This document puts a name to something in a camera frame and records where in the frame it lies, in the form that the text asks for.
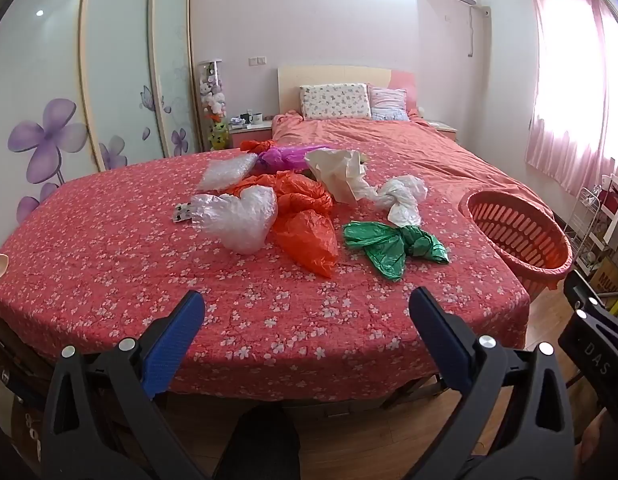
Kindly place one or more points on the cream and pink headboard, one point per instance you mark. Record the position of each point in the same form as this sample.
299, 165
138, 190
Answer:
334, 75

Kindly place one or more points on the pink curtain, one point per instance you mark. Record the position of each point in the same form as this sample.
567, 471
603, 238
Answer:
569, 85

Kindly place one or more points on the air conditioner pipe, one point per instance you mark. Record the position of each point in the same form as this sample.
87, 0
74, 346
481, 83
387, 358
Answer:
471, 30

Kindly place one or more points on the small orange plastic bag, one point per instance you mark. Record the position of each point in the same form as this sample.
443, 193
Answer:
254, 146

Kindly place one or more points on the large orange plastic bag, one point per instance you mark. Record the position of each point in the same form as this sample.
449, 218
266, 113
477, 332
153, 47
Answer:
304, 240

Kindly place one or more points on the green plastic bag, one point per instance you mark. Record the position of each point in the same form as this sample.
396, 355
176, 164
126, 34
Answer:
384, 252

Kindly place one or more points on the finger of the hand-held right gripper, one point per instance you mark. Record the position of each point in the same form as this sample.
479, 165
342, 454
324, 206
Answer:
579, 290

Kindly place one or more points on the floral print pillow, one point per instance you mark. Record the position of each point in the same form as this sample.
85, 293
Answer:
334, 101

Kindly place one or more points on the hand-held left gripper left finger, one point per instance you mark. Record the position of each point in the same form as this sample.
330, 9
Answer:
174, 340

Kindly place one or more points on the black mug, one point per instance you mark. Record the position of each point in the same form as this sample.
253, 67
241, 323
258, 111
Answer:
246, 118

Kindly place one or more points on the flower print sliding wardrobe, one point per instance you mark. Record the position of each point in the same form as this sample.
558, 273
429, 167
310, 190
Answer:
114, 60

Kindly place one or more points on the clear plush toy tube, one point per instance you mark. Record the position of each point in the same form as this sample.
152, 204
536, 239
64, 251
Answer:
213, 95

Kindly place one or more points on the olive paw print bag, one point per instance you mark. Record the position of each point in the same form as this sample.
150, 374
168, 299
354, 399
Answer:
362, 158

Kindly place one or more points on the pink striped pillow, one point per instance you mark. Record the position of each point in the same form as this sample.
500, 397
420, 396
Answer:
389, 104

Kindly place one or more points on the white knotted plastic bag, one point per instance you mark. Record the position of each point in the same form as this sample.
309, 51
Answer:
404, 195

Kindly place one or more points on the cream plastic bag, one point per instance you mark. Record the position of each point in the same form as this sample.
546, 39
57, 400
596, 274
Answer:
334, 170

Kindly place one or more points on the clear bubble plastic bag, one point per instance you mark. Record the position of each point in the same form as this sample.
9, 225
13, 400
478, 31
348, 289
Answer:
224, 172

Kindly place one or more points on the bed with pink cover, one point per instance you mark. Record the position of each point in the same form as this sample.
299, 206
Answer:
389, 145

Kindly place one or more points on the brown cardboard box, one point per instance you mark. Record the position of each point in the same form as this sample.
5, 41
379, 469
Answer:
609, 275

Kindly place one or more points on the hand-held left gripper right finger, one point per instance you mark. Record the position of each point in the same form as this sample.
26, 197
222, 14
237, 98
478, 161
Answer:
439, 340

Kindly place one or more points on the green plush toy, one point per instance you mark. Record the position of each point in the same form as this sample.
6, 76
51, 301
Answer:
218, 135

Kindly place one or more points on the clear white plastic bag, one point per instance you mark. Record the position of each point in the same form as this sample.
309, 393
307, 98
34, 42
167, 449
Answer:
239, 220

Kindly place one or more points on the pink nightstand with mugs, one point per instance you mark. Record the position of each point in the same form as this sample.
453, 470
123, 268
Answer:
251, 135

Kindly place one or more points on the red floral quilt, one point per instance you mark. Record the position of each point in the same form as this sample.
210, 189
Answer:
114, 260

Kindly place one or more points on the magenta plastic bag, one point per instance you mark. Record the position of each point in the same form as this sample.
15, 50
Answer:
284, 157

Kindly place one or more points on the orange plastic basket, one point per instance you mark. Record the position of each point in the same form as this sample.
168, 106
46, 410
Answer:
539, 255

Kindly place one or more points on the white mug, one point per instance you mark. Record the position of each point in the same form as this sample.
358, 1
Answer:
257, 118

